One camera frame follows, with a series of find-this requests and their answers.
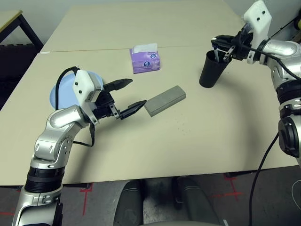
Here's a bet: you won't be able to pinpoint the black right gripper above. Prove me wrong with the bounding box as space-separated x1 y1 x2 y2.
211 30 254 64

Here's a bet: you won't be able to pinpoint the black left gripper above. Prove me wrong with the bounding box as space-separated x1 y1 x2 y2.
95 78 148 121

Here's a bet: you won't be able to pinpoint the white marker blue cap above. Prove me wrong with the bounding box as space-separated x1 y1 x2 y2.
211 37 221 63

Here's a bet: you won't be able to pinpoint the grey glasses case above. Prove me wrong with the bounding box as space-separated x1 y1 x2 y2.
143 85 187 118

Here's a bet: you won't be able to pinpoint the blue plate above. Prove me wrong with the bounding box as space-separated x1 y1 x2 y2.
49 70 104 111

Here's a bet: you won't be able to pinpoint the black plastic cup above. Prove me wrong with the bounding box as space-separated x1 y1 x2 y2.
198 49 230 89

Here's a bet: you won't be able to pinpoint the purple tissue pack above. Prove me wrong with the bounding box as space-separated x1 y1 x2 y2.
129 42 162 74

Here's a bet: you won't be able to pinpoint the black tripod rod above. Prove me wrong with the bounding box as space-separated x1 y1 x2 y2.
268 18 298 40

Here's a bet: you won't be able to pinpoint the black table foot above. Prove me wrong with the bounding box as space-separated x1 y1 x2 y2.
63 182 93 190
225 171 256 179

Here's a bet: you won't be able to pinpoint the grey left robot leg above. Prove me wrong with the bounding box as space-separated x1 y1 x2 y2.
113 179 144 226

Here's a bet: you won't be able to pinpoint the grey robot leg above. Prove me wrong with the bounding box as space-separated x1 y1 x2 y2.
175 176 222 226
113 179 144 226

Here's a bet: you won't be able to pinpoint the grey right robot leg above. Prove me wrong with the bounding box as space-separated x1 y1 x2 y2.
175 176 222 226

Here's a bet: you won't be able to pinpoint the beige side table black legs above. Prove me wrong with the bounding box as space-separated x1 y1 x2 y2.
0 9 44 47

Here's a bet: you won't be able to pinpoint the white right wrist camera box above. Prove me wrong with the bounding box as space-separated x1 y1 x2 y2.
243 0 273 65

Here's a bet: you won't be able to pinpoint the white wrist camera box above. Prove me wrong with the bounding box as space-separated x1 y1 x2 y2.
72 69 104 125
243 0 273 65

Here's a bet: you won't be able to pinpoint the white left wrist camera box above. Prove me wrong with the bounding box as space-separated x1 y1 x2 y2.
72 69 104 125

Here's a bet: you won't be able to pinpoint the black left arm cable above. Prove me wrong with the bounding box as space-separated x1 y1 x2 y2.
55 66 96 148

